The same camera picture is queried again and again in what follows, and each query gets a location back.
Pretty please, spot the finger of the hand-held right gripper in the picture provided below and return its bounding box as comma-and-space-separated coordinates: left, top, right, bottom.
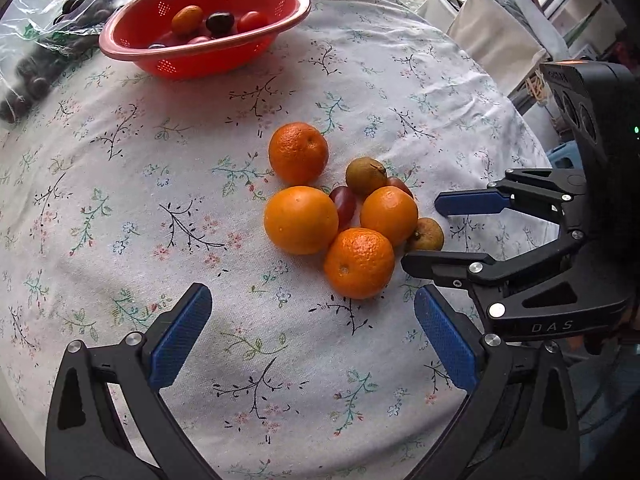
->
434, 166, 588, 237
400, 232, 633, 343

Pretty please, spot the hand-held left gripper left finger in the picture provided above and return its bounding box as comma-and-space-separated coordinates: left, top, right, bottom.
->
45, 282, 221, 480

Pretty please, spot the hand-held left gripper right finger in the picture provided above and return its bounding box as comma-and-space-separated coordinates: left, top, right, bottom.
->
404, 284, 583, 480

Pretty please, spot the brown longan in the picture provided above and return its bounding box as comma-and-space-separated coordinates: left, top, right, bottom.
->
406, 217, 445, 252
345, 157, 388, 197

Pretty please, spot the tangerine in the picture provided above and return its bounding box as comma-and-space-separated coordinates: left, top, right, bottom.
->
360, 186, 419, 247
323, 227, 396, 301
268, 121, 330, 186

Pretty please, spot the red grape tomato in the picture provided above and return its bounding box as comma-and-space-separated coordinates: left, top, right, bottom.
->
386, 176, 415, 200
329, 186, 357, 231

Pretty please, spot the smooth round orange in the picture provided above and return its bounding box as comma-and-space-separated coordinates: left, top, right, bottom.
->
264, 185, 340, 256

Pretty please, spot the red plastic colander basket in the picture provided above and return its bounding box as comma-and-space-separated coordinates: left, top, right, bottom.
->
98, 0, 312, 80

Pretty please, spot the dark cherry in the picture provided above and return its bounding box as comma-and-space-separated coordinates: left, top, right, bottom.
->
206, 11, 236, 37

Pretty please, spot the small orange kumquat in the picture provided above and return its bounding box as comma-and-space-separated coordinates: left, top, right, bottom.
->
171, 5, 204, 36

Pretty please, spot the blue plastic stool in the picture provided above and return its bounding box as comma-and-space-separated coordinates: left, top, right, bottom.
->
547, 142, 583, 170

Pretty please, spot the floral white tablecloth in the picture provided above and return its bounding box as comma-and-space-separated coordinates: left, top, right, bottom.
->
0, 0, 561, 480

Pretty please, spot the pile of dark cherries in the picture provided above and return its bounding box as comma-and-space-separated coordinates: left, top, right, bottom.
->
0, 35, 101, 126

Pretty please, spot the cluster of black grapes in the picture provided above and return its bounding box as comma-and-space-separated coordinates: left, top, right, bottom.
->
52, 0, 121, 26

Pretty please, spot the clear plastic bag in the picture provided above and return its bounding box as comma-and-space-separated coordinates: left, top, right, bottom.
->
0, 0, 133, 126

